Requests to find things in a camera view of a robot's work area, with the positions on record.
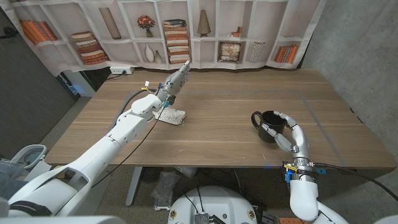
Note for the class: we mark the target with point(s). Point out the black wall fixture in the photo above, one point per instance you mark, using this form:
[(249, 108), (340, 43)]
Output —
[(8, 32)]

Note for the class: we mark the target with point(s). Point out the black round floor object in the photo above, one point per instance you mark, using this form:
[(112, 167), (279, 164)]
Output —
[(150, 175)]

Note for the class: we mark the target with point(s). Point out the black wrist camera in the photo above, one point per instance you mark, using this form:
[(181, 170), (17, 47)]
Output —
[(286, 174), (171, 100)]

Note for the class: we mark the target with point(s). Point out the white cabinet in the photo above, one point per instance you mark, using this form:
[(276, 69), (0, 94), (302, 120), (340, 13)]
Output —
[(79, 84)]

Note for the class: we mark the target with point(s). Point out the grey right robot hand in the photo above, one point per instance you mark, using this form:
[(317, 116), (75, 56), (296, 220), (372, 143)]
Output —
[(300, 146)]

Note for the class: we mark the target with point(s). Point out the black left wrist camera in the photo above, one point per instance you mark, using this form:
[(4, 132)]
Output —
[(171, 100)]

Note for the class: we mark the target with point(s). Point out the printed bookshelf backdrop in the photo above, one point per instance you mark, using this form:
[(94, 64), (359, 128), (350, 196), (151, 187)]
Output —
[(130, 18)]

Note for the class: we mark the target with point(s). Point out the white plastic bin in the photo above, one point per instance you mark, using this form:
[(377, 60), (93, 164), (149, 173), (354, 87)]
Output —
[(21, 154)]

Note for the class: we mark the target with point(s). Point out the person in blue jeans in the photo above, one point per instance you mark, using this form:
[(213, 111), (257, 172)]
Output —
[(9, 186)]

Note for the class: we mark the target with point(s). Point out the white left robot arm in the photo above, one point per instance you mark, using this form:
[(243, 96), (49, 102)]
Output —
[(102, 155)]

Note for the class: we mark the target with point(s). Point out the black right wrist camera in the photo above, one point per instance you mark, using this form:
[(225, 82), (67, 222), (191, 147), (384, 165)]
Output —
[(286, 174)]

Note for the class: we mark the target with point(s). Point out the white power strip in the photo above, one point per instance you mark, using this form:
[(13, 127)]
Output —
[(119, 70)]

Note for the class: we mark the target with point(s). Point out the black ceramic mug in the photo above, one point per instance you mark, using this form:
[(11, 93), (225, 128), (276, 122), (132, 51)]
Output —
[(270, 123)]

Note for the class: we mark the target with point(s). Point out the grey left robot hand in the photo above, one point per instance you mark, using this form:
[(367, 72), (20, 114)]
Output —
[(175, 82)]

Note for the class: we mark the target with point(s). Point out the orange object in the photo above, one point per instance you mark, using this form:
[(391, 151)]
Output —
[(292, 221)]

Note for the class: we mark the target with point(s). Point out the clear plastic bag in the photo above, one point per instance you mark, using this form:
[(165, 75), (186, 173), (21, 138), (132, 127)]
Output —
[(164, 186)]

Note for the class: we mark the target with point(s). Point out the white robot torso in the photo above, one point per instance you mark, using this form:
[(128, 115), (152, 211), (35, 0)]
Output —
[(214, 203)]

